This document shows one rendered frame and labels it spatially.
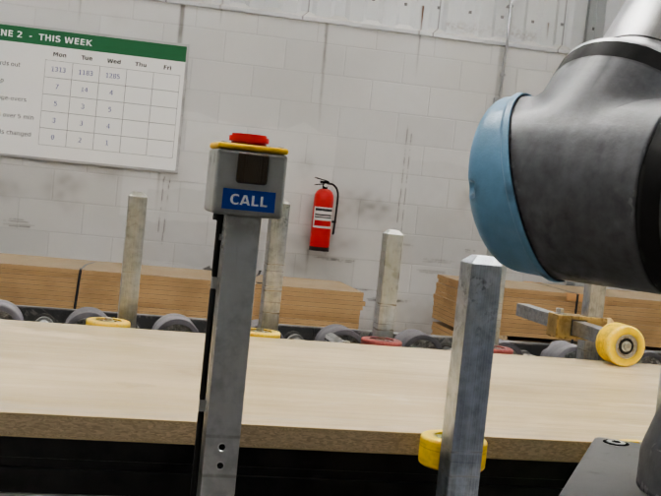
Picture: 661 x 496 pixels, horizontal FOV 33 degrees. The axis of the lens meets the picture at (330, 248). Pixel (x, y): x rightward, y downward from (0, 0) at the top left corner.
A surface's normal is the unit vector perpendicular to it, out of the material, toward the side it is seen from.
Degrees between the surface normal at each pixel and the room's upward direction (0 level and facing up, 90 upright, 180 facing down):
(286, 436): 90
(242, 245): 90
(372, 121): 90
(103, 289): 90
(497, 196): 100
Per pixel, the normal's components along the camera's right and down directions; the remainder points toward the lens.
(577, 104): -0.42, -0.65
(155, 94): 0.18, 0.07
